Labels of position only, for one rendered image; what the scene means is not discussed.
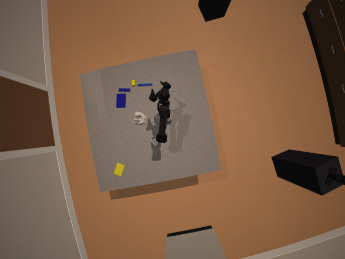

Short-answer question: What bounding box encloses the yellow flat plate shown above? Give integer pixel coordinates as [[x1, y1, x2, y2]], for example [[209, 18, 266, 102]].
[[114, 163, 125, 176]]

